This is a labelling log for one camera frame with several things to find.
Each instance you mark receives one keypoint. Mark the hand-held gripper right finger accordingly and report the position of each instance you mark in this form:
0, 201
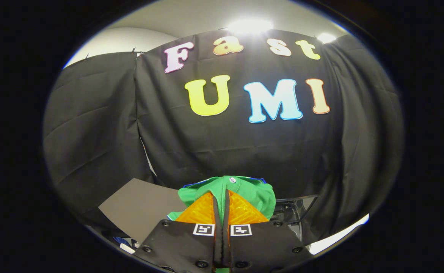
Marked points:
263, 246

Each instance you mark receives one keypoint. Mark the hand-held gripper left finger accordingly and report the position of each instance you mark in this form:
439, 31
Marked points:
184, 246

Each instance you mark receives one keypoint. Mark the green polo shirt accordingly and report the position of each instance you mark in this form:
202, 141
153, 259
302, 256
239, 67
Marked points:
252, 193

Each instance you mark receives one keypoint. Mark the dark grey cabinet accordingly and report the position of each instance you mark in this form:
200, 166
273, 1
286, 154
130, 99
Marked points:
138, 208

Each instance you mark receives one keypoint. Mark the white sheet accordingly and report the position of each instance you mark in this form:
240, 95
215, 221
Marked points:
339, 237

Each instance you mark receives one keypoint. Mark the black backdrop cloth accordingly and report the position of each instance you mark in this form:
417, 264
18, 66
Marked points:
93, 132

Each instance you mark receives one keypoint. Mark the ceiling light panel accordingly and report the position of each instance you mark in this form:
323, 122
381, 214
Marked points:
249, 25
326, 38

